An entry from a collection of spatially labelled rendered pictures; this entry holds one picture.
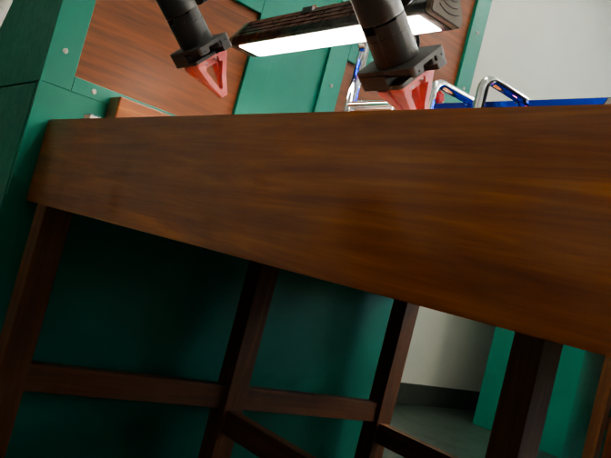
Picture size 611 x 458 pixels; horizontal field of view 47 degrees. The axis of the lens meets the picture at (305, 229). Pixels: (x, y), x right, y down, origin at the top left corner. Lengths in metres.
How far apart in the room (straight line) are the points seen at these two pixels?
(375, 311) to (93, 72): 1.16
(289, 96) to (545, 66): 3.06
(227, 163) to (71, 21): 0.83
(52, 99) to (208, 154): 0.73
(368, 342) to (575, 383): 1.75
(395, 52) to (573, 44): 4.28
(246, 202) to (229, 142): 0.11
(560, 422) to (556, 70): 2.29
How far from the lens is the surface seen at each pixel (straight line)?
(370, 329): 2.30
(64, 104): 1.67
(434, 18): 1.22
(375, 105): 1.49
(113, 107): 1.67
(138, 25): 1.77
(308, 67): 2.02
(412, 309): 2.21
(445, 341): 4.25
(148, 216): 1.09
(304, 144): 0.81
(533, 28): 4.70
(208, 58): 1.22
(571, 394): 3.86
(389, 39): 0.89
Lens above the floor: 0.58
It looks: 3 degrees up
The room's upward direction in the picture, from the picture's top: 15 degrees clockwise
